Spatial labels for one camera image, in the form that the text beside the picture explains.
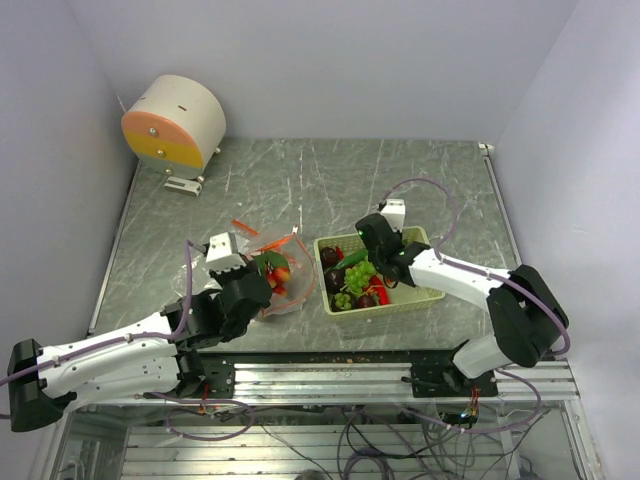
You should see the red cherry bunch with leaves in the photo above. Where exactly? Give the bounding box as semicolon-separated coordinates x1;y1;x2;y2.
253;250;291;297

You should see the clear zip bag orange zipper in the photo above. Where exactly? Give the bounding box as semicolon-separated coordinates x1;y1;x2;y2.
173;220;315;321

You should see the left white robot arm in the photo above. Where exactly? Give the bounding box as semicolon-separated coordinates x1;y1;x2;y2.
1;269;272;432

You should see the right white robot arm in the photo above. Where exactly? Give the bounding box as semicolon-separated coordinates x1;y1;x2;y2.
356;213;570;396

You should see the dark purple plum top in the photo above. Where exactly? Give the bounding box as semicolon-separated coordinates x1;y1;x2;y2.
319;247;342;269

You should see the dark purple plum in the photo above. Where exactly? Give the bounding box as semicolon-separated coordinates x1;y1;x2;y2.
324;269;345;295
319;247;342;269
357;294;378;309

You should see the cream plastic basket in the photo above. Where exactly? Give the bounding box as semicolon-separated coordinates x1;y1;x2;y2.
313;233;445;319

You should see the dark purple plum bottom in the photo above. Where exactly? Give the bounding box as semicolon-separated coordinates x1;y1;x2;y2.
357;294;378;309

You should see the dark purple plum middle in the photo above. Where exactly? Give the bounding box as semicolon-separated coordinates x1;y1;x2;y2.
324;269;345;295

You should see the small green grape bunch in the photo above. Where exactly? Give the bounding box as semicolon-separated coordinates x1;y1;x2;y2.
331;292;353;312

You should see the white corner clip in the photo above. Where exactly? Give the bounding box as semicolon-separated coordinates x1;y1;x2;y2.
478;142;495;155

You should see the round pastel drawer cabinet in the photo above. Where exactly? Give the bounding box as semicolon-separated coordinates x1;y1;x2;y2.
121;74;227;181

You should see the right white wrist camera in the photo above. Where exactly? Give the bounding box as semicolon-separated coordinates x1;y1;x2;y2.
378;199;406;233

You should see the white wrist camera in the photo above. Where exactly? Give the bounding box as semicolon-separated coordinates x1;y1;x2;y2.
205;232;246;272
378;199;406;233

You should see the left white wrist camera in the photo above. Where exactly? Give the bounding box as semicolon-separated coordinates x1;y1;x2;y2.
205;232;246;272

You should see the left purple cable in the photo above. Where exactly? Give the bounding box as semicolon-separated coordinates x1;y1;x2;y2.
0;239;209;420

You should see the purple cable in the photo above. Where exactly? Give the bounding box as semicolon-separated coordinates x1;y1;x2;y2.
0;239;209;420
382;178;572;356

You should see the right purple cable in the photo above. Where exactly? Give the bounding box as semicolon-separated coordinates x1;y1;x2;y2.
382;178;572;356

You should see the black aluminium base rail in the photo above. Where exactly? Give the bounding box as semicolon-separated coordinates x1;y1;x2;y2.
143;349;501;401

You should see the small white metal bracket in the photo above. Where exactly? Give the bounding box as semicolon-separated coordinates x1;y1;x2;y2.
163;176;202;197

